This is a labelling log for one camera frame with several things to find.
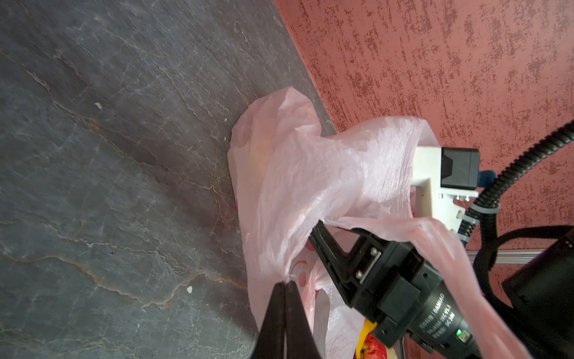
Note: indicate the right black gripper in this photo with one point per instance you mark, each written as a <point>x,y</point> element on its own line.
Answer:
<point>391,285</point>

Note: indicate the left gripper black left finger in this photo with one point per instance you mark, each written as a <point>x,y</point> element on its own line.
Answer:
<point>271,339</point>

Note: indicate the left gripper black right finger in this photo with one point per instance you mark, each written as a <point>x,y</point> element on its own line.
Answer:
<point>299,340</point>

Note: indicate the yellow fake banana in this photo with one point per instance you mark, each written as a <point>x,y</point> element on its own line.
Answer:
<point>367,328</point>

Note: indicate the pink plastic bag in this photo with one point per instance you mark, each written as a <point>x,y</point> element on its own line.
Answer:
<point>287,178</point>

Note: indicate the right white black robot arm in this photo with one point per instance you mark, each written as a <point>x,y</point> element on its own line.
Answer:
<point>540,295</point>

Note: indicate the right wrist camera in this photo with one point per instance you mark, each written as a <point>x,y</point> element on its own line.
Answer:
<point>441,176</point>

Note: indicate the right aluminium corner post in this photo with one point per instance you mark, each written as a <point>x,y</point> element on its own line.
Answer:
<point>515,256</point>

